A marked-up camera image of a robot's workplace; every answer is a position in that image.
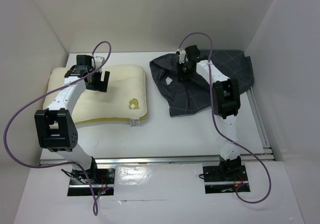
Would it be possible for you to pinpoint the cream memory foam pillow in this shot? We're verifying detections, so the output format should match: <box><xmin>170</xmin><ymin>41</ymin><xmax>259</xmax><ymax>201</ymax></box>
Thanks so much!
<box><xmin>42</xmin><ymin>64</ymin><xmax>149</xmax><ymax>127</ymax></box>

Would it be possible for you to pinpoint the dark grey checked pillowcase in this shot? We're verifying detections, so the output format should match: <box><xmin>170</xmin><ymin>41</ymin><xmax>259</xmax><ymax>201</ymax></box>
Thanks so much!
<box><xmin>149</xmin><ymin>50</ymin><xmax>254</xmax><ymax>117</ymax></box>

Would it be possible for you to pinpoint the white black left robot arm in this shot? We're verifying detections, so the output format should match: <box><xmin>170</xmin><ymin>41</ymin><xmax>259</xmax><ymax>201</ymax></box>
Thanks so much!
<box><xmin>34</xmin><ymin>55</ymin><xmax>110</xmax><ymax>183</ymax></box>

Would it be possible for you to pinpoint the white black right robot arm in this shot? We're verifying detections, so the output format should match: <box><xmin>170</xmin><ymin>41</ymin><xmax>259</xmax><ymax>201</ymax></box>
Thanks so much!
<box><xmin>176</xmin><ymin>45</ymin><xmax>242</xmax><ymax>180</ymax></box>

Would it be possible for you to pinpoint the white pillow care label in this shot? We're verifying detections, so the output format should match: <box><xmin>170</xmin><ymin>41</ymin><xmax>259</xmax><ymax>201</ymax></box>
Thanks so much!
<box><xmin>129</xmin><ymin>118</ymin><xmax>141</xmax><ymax>127</ymax></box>

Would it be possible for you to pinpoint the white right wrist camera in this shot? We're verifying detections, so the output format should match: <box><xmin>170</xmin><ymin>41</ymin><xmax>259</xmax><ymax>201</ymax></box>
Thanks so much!
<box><xmin>176</xmin><ymin>49</ymin><xmax>187</xmax><ymax>64</ymax></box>

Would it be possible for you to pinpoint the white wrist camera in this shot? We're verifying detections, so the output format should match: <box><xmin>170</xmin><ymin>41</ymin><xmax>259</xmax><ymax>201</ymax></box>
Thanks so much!
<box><xmin>176</xmin><ymin>49</ymin><xmax>187</xmax><ymax>64</ymax></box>
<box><xmin>93</xmin><ymin>56</ymin><xmax>105</xmax><ymax>68</ymax></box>

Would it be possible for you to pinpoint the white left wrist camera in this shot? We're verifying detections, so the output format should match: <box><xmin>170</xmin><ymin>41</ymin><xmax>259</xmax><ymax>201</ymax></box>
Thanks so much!
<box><xmin>93</xmin><ymin>56</ymin><xmax>105</xmax><ymax>68</ymax></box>

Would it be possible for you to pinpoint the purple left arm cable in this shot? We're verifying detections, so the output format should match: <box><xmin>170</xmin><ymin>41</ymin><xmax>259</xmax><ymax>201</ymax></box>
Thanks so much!
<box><xmin>3</xmin><ymin>41</ymin><xmax>112</xmax><ymax>216</ymax></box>

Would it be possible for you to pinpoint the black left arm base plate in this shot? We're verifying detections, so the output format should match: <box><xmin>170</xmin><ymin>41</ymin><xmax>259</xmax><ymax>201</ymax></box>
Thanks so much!
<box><xmin>69</xmin><ymin>167</ymin><xmax>116</xmax><ymax>185</ymax></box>

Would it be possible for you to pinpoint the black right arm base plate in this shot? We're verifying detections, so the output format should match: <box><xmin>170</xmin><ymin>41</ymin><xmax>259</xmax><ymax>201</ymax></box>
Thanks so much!
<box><xmin>199</xmin><ymin>165</ymin><xmax>248</xmax><ymax>182</ymax></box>

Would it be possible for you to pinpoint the aluminium front rail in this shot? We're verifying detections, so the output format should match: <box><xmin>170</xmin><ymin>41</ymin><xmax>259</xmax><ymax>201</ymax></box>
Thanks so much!
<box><xmin>39</xmin><ymin>149</ymin><xmax>275</xmax><ymax>165</ymax></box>

